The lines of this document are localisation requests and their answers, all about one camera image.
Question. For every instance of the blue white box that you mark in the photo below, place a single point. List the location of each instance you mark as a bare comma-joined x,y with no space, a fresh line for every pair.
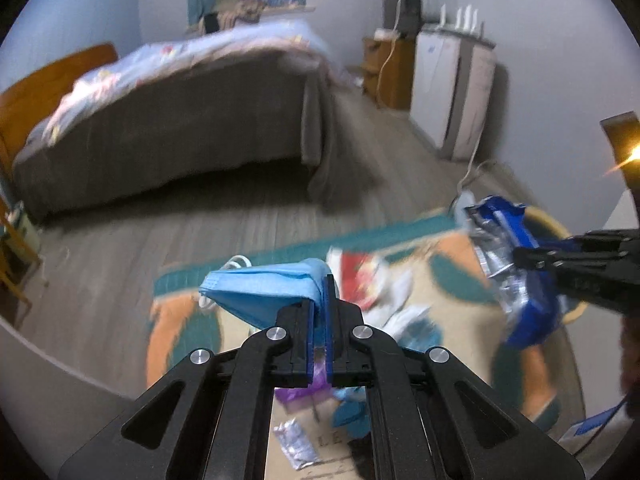
590,430

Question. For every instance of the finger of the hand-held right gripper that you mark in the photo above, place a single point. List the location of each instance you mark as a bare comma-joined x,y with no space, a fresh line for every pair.
600,285
590,247

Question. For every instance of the blue foil snack bag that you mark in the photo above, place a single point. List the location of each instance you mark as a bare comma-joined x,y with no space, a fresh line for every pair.
525,310

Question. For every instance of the red white wrapper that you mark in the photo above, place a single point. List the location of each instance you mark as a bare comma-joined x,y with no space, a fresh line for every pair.
357,270

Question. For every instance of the pile of clothes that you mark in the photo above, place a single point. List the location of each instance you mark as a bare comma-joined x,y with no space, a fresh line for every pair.
240,10

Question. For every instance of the silver foil packet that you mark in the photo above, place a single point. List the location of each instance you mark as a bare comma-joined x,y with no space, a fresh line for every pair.
296,442

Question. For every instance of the black monitor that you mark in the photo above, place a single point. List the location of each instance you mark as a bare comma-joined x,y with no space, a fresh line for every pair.
405,5

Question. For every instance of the bed with grey cover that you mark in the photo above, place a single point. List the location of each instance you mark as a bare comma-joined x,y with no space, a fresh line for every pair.
175,125

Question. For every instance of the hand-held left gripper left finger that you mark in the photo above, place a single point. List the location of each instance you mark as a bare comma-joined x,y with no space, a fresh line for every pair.
315,367

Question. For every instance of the white router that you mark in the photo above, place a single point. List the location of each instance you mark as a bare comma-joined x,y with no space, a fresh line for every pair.
465,22

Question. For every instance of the white grey floor appliance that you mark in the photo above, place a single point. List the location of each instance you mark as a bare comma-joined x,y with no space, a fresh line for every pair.
450,85

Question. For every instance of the blue face mask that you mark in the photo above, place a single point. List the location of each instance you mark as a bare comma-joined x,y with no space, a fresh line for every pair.
265,285

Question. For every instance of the white plastic wrapper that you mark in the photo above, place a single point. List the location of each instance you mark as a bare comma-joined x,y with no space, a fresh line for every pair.
405,305

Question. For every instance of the teal waste bin cream rim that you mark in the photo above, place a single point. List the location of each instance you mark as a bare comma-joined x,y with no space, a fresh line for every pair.
547,222

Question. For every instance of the teal paper scrap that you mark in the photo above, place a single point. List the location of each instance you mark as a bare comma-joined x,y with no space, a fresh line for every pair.
350,415

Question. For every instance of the purple wrapper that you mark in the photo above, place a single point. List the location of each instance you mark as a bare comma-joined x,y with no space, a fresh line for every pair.
295,395

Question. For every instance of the teal orange patterned rug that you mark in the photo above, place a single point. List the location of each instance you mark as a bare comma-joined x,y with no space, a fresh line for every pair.
185,330

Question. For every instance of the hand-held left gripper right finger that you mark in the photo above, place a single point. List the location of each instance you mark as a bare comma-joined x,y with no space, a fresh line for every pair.
329,340

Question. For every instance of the white power strip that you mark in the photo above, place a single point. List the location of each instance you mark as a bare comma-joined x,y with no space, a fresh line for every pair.
462,205

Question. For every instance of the light blue printed quilt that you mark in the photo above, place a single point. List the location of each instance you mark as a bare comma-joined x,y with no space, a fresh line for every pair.
200,45

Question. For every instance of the wooden cabinet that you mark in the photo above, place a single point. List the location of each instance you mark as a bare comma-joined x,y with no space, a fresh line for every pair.
395,70

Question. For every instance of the wooden headboard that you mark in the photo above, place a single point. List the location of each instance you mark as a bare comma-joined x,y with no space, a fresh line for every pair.
40,80

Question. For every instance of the wooden chair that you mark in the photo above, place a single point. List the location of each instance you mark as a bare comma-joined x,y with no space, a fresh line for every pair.
15,250

